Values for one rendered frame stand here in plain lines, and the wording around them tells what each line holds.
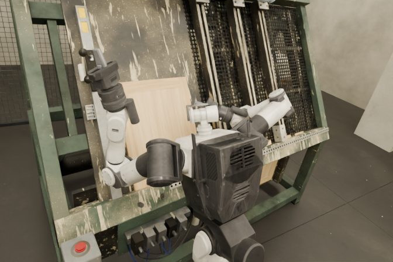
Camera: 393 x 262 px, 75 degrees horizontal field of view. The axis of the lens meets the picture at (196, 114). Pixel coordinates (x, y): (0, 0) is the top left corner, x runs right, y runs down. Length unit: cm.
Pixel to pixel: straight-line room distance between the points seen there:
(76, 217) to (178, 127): 68
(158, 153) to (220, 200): 26
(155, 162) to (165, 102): 66
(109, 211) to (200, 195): 54
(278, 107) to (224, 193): 52
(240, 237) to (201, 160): 32
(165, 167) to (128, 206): 55
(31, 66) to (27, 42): 10
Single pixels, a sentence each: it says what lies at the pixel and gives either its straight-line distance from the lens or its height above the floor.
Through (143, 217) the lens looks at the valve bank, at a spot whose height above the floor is 78.
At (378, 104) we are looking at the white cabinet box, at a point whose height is 60.
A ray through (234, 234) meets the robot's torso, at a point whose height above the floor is 108.
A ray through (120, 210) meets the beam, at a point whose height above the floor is 86.
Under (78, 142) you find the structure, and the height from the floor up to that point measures 112.
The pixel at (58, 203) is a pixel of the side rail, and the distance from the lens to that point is 130.
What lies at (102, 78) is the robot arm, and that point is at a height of 156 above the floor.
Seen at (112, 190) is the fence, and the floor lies 94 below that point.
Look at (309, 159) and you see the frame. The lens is 267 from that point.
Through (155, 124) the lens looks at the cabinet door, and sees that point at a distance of 143.
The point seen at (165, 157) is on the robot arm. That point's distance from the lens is 88.
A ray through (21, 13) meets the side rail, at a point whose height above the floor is 166.
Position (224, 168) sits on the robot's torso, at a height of 136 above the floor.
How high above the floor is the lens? 187
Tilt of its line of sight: 26 degrees down
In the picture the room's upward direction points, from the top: 9 degrees clockwise
